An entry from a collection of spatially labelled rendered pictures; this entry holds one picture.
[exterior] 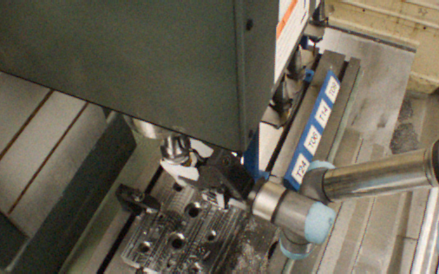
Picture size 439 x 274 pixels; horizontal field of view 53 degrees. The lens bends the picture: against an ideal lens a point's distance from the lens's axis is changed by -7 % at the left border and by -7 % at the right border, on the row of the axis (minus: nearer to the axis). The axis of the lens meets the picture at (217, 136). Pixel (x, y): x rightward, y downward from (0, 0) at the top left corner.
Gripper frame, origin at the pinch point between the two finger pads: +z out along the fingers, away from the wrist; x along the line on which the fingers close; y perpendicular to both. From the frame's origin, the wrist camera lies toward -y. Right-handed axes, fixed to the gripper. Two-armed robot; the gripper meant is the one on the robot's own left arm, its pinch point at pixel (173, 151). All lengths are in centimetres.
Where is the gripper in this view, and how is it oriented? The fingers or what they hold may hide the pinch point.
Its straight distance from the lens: 98.1
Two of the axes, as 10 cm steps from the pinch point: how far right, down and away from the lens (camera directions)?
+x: 5.0, -7.2, 4.8
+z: -8.7, -3.8, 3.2
